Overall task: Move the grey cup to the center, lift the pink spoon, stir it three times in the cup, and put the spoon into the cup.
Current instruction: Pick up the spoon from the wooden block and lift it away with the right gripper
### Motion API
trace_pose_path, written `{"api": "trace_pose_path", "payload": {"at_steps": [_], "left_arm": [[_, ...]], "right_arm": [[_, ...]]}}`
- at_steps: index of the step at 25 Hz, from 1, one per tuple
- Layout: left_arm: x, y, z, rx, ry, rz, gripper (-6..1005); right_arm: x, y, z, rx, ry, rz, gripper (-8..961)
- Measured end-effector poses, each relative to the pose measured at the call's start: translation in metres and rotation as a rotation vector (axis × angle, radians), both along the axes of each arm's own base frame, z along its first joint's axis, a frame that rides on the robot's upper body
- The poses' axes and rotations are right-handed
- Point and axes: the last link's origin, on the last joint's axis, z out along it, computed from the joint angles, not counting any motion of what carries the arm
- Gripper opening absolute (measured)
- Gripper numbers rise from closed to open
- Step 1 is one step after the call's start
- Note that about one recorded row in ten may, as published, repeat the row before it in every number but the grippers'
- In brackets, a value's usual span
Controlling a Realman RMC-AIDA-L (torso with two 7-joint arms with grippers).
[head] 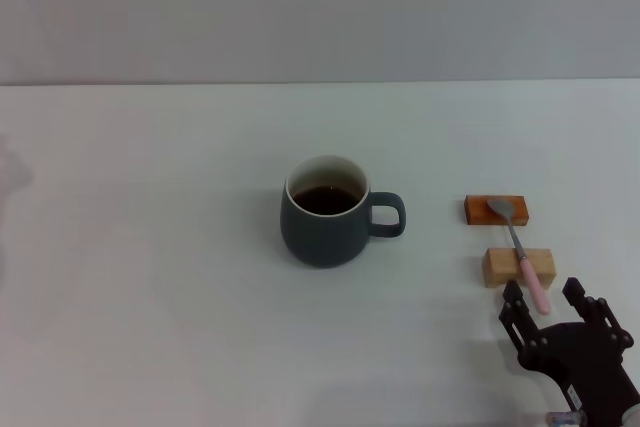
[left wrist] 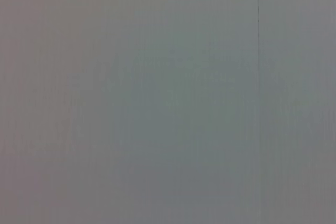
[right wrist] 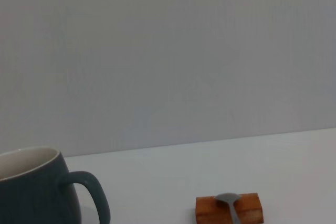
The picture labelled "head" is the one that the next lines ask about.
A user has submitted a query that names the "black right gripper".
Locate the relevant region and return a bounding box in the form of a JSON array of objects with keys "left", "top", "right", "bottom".
[{"left": 498, "top": 276, "right": 640, "bottom": 427}]

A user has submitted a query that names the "pink handled metal spoon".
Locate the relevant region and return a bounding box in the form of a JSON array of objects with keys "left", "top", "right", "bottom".
[{"left": 487, "top": 198, "right": 552, "bottom": 317}]

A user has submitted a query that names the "dark grey ceramic coffee mug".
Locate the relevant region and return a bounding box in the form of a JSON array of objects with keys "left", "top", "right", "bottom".
[{"left": 279, "top": 154, "right": 407, "bottom": 269}]

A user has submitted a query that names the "light wooden arch block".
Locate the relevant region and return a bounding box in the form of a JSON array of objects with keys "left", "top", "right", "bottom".
[{"left": 481, "top": 247, "right": 557, "bottom": 292}]

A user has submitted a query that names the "dark brown wooden block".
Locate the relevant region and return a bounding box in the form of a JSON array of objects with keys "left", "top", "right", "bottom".
[{"left": 460, "top": 194, "right": 530, "bottom": 228}]

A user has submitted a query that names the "grey right gripper cable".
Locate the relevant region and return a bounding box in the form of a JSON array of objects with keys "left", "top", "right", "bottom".
[{"left": 545, "top": 410, "right": 587, "bottom": 427}]

